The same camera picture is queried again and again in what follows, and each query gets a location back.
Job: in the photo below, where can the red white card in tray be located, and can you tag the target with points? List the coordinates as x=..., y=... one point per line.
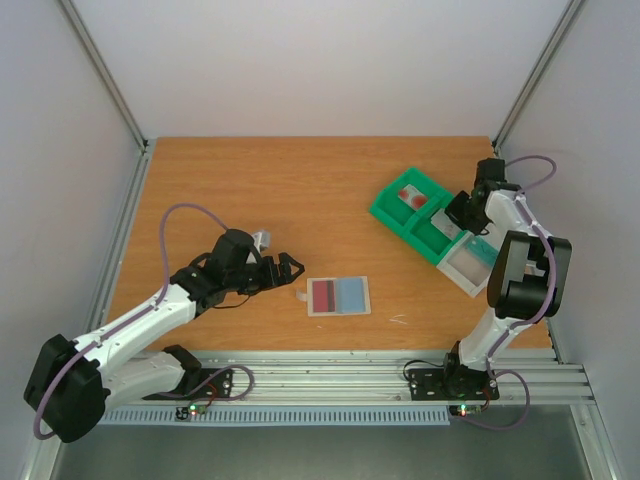
x=412, y=197

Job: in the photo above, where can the small circuit board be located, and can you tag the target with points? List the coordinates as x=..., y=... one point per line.
x=466, y=410
x=190, y=412

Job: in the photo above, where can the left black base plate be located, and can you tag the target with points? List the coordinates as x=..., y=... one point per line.
x=215, y=384

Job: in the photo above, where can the teal card in tray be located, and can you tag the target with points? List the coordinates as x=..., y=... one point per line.
x=482, y=250

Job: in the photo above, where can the left small circuit board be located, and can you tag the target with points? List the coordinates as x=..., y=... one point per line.
x=190, y=412

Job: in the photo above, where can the right aluminium frame post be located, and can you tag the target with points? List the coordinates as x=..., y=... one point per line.
x=553, y=44

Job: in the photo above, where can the grey card in tray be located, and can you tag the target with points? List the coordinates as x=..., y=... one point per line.
x=441, y=221

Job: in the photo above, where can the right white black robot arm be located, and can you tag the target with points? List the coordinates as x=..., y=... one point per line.
x=526, y=283

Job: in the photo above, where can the aluminium frame post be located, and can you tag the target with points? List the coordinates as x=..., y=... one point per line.
x=553, y=44
x=96, y=59

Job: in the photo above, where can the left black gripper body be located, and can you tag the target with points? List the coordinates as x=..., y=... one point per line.
x=258, y=282

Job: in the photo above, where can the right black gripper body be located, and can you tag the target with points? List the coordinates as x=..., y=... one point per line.
x=463, y=210

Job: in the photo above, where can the beige card holder wallet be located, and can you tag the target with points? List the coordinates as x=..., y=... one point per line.
x=352, y=296

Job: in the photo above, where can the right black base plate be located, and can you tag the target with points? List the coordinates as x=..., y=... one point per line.
x=425, y=384

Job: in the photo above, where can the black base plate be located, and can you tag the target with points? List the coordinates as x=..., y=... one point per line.
x=425, y=384
x=215, y=384

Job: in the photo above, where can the right small circuit board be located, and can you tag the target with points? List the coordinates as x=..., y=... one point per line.
x=466, y=410

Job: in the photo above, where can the aluminium rail frame front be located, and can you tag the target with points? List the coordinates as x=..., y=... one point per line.
x=379, y=377

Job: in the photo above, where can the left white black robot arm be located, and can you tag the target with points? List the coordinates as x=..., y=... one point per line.
x=75, y=382

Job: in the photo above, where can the dark red striped card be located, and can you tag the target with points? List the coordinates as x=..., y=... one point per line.
x=323, y=296

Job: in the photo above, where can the left aluminium frame post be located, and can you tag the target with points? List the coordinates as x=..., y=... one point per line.
x=96, y=59

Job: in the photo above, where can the green plastic sorting tray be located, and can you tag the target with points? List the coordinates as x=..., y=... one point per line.
x=412, y=225

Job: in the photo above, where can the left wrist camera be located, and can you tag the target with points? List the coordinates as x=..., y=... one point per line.
x=261, y=241

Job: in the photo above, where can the grey slotted cable duct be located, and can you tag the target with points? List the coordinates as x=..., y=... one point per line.
x=282, y=416

